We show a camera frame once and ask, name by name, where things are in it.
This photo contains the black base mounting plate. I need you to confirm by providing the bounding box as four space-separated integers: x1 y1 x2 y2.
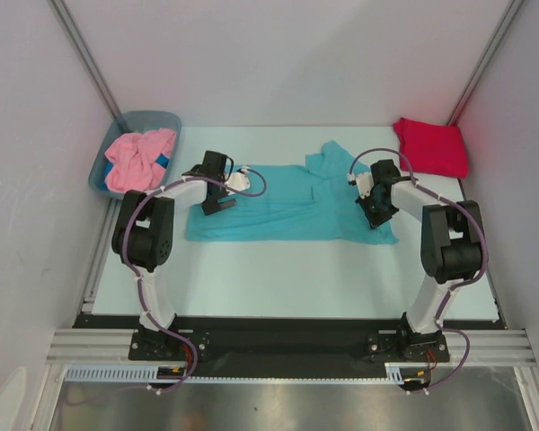
71 313 508 364

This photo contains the aluminium corner post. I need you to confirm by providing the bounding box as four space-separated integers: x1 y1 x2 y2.
47 0 121 119
446 0 528 126

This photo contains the pink t-shirt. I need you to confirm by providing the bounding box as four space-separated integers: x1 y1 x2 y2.
104 128 178 193

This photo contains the right aluminium corner post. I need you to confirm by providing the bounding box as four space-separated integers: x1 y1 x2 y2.
446 0 528 126

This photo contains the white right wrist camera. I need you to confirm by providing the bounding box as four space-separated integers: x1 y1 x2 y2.
347 172 375 198

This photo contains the aluminium front rail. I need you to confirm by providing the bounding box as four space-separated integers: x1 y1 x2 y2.
46 329 536 367

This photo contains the white slotted cable duct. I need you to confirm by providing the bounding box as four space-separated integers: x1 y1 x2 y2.
66 365 404 385

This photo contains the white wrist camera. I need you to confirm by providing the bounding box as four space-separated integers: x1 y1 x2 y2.
347 172 375 198
225 167 251 192

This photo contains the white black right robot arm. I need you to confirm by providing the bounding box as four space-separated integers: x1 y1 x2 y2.
348 160 488 363

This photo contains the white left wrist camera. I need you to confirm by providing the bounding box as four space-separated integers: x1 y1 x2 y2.
225 167 251 192

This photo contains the teal t-shirt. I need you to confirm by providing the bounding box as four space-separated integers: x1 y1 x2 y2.
185 141 398 245

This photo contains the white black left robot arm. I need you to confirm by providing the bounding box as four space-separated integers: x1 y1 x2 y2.
111 151 251 360

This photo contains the folded red t-shirt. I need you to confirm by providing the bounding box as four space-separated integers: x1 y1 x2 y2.
393 118 469 179

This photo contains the left aluminium corner post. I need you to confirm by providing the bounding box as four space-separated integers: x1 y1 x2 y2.
47 0 121 119

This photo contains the blue t-shirt in basket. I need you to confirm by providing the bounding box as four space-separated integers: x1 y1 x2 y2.
100 154 169 191

